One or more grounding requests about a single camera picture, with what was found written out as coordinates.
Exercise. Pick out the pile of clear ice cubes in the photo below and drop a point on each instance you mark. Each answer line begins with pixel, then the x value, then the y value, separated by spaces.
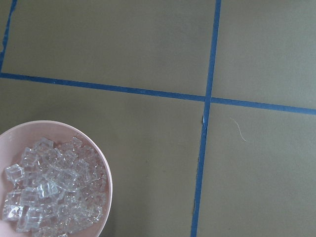
pixel 57 190

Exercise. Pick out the pink bowl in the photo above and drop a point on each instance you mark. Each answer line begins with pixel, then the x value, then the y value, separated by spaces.
pixel 14 140

